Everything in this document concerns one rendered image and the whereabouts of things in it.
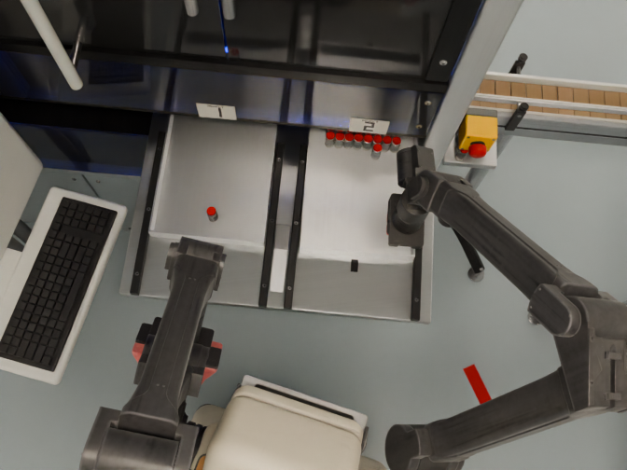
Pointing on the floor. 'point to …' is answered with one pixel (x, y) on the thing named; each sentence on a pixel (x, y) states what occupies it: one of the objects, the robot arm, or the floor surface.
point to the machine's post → (469, 71)
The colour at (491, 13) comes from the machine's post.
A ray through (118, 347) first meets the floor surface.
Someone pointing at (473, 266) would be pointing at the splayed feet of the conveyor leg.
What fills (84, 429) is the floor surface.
